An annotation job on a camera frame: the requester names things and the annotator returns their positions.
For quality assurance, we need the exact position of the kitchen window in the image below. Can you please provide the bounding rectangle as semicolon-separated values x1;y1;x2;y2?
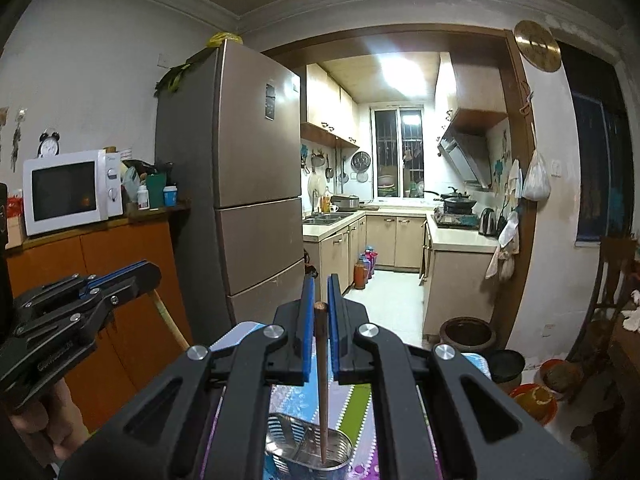
372;107;425;198

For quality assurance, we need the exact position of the colourful floral tablecloth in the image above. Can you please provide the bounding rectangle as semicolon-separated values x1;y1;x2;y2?
199;320;494;480

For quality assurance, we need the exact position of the black alarm clock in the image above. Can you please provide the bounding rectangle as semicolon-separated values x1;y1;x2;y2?
37;131;61;158

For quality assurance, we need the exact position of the dark clay pot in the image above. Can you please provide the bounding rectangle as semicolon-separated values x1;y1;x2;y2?
439;316;497;354

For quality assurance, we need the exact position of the black wok on stove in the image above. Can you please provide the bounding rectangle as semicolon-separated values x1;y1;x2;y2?
424;186;476;214

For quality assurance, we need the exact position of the wooden chopstick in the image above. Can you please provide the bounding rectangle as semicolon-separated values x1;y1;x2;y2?
314;301;329;464
148;289;190;351

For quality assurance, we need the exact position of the cardboard box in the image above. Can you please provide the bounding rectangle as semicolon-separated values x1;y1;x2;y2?
6;196;26;248

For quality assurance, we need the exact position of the steel electric kettle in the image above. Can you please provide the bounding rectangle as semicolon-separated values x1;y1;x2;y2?
478;207;497;237

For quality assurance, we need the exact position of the white hanging plastic bag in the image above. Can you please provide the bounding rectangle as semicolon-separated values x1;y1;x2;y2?
522;151;551;202

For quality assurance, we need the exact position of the white medicine bottle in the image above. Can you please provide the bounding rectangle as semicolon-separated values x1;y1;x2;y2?
137;184;151;210

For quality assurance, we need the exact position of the white microwave oven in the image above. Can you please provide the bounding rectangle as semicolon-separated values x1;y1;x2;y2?
23;150;122;237

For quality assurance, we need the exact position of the wooden chair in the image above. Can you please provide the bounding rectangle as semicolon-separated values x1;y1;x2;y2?
566;237;638;379

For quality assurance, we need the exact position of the orange wooden cabinet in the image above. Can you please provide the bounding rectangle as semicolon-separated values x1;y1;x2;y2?
1;216;194;431

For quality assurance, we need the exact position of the blue perforated utensil holder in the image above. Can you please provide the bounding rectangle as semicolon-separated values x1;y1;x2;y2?
264;413;354;479

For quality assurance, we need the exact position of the person left hand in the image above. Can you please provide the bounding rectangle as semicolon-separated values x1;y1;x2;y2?
9;379;89;466

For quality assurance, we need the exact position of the brown three-door refrigerator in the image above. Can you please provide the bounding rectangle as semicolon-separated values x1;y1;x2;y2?
155;40;304;346

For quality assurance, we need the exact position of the round gold wall clock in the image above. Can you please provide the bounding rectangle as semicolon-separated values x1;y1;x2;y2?
513;20;562;73

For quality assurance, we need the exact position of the blue lidded cup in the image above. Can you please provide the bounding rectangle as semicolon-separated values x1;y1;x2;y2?
163;185;178;207

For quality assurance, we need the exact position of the steel range hood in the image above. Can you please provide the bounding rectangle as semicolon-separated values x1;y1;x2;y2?
438;126;491;191

